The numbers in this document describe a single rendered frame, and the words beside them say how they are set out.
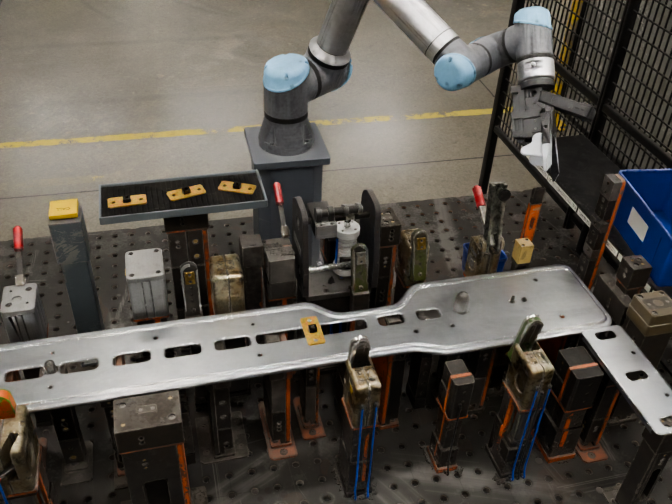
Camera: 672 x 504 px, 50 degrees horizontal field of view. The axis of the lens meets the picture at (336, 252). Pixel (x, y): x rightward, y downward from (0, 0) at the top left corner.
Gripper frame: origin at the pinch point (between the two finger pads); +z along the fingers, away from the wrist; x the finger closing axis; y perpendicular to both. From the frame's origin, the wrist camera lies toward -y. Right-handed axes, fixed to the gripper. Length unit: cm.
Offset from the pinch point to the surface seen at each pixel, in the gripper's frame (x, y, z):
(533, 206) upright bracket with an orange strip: -20.0, 7.0, 3.4
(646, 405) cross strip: -2.1, -14.4, 46.4
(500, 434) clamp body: -10, 16, 54
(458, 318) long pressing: -4.7, 22.6, 28.3
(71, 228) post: 29, 100, 4
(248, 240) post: 11, 66, 9
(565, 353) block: -9.5, 1.0, 36.7
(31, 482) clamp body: 56, 85, 52
